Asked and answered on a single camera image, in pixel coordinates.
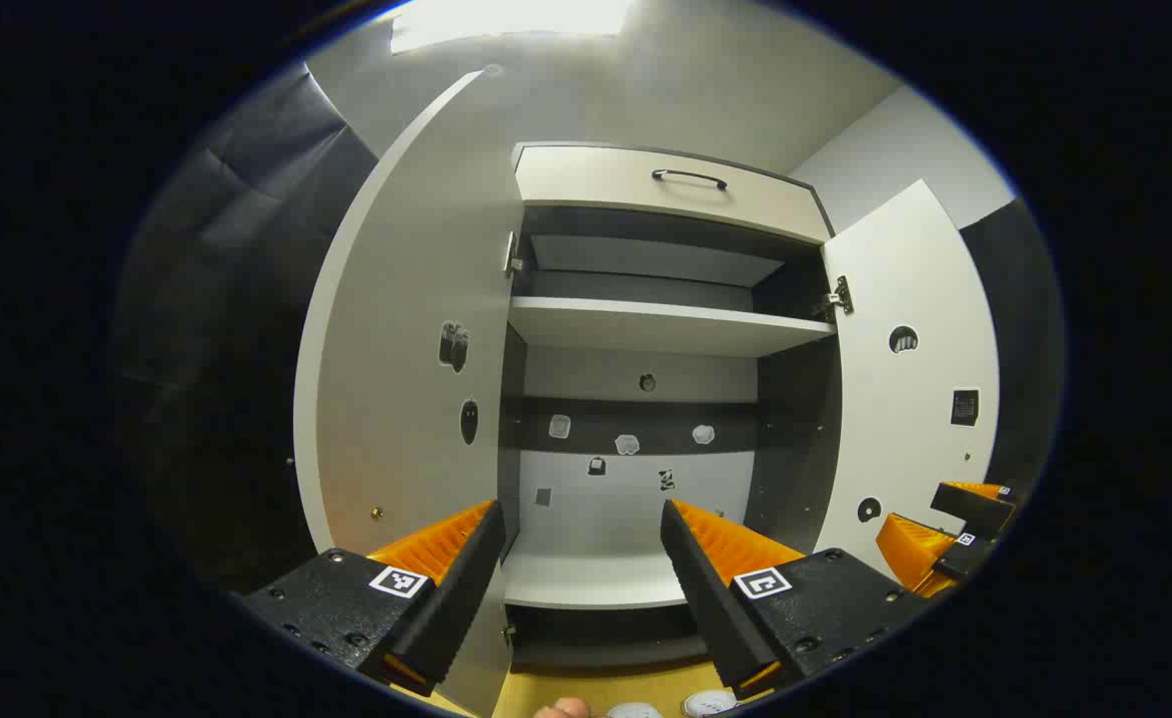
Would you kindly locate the white shoe cabinet door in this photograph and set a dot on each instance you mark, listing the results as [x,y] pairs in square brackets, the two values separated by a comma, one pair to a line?
[406,349]
[905,439]

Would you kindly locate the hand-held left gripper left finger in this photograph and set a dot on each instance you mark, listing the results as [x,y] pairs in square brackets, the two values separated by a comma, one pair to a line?
[466,588]

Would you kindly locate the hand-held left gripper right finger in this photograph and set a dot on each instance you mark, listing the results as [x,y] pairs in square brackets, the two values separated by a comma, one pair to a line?
[705,598]

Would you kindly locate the ceiling light panel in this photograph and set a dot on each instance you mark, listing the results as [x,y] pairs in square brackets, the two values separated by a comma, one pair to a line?
[506,20]

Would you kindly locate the white shoe cabinet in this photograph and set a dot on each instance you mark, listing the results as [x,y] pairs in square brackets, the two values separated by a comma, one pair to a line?
[635,519]

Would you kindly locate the metal door hinge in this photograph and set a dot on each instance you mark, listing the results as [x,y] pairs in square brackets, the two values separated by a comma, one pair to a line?
[837,299]
[513,257]

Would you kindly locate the black backdrop cloth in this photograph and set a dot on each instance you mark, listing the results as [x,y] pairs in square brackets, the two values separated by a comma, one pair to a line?
[236,299]
[1019,329]

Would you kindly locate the white cabinet shelf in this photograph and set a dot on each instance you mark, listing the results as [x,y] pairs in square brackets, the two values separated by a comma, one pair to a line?
[645,327]
[645,259]

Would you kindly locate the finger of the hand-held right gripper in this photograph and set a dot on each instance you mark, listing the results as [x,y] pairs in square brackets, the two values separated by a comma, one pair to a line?
[979,511]
[960,558]

